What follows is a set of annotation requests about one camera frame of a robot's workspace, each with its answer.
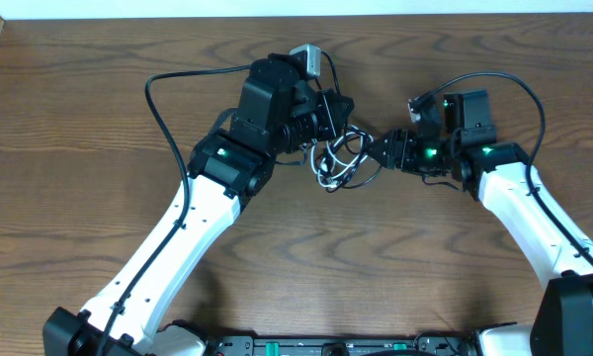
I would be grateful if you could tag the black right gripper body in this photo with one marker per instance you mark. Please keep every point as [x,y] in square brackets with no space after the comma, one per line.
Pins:
[429,155]

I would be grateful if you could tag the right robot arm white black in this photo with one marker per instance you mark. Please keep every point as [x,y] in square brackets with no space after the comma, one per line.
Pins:
[460,140]

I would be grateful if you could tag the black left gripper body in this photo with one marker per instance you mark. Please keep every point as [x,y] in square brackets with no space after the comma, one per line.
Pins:
[333,112]

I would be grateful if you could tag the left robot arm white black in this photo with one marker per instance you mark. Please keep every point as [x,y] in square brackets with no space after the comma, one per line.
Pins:
[282,109]

